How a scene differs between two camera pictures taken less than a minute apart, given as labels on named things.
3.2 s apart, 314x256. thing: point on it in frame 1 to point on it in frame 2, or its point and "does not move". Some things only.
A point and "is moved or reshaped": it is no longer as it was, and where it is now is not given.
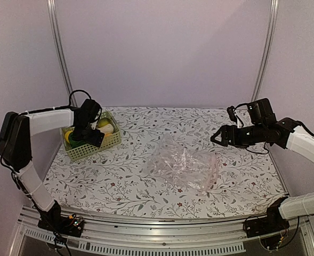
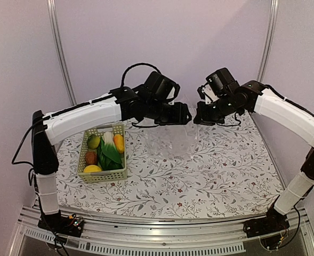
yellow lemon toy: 66,135 is moved or reshaped
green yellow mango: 103,122 is moved or reshaped
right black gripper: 225,129 to 201,118
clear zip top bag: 196,170 to 177,142
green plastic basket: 87,150 to 105,175
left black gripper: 96,140 to 180,117
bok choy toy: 106,128 to 109,156
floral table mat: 114,178 does not move
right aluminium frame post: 267,53 does not move
